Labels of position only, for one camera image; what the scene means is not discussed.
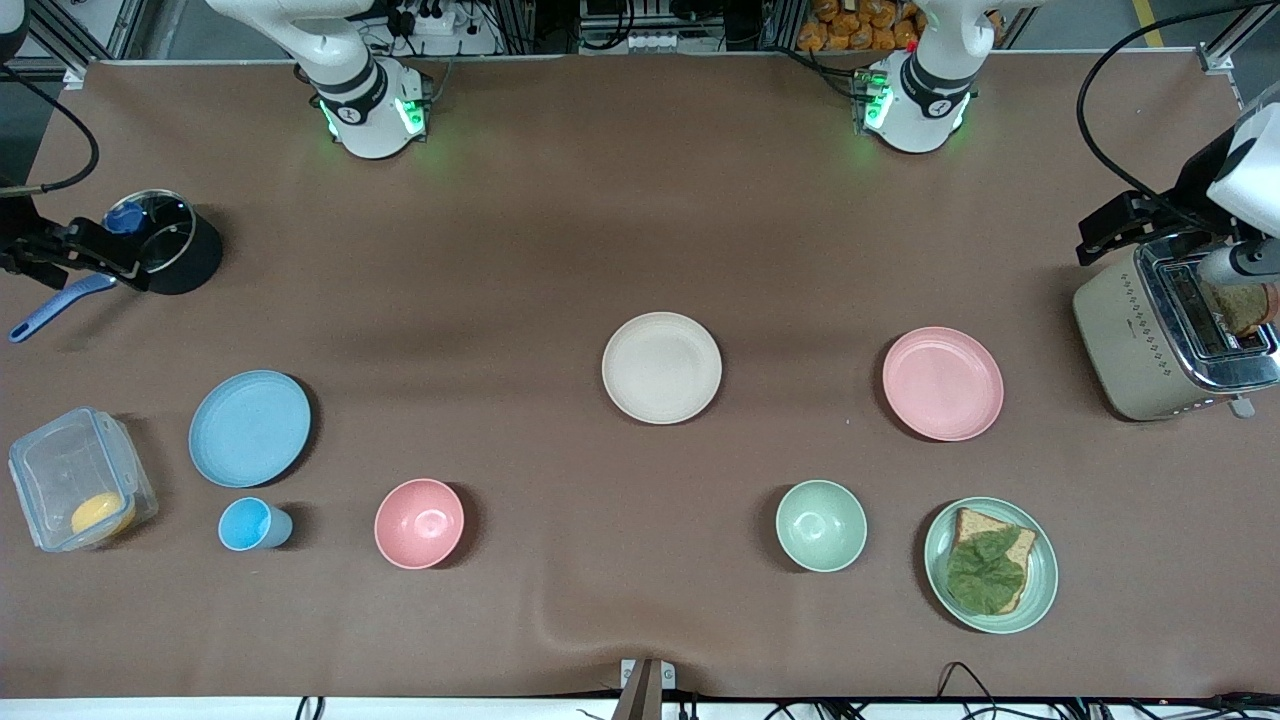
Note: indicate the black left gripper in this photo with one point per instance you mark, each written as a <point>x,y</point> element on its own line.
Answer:
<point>1193,181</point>

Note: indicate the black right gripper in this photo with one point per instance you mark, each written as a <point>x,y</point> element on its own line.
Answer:
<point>18,243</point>

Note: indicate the blue plate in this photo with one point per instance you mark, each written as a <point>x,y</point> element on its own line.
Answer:
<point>250,428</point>

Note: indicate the pink plate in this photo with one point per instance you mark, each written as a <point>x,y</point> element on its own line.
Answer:
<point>942,384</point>

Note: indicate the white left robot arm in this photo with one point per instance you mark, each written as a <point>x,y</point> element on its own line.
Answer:
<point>925,112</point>

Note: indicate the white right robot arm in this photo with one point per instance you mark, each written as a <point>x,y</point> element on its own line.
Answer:
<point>362,118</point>

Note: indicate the glass lid blue knob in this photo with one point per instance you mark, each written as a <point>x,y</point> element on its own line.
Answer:
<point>160,225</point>

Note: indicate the black pot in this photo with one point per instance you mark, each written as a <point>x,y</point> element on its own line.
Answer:
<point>195,260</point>

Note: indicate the beige chrome toaster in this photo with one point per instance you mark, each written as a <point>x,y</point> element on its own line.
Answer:
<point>1125,345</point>

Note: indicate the brown toast slice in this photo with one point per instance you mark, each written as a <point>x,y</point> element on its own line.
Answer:
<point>1245,308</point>

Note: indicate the clear plastic container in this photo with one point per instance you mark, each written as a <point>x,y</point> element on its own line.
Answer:
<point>60,465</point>

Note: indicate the orange round fruit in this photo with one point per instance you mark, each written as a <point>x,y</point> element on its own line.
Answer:
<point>102,514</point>

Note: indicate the blue cup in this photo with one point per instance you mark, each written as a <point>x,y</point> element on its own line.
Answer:
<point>248,525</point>

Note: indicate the orange snack bags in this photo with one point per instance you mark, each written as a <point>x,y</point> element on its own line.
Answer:
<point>860,25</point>

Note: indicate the brown bread slice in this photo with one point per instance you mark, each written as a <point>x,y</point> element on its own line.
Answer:
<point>975,524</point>

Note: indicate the green plate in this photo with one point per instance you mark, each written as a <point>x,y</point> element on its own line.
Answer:
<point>1043,580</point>

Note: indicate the green lettuce leaf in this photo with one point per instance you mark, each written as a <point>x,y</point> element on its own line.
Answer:
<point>985,575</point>

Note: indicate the white power strip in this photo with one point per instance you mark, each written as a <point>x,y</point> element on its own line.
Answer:
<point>432,18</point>

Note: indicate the pink bowl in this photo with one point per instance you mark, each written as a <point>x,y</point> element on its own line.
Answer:
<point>419,523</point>

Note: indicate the green bowl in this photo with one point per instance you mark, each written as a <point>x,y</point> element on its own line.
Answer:
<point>821,526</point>

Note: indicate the brown table mat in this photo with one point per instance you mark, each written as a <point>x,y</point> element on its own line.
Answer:
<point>560,220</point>

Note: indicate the beige plate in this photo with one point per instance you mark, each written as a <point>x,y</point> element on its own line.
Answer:
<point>661,367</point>

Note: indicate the metal table edge bracket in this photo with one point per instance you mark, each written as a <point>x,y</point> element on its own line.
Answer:
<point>646,685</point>

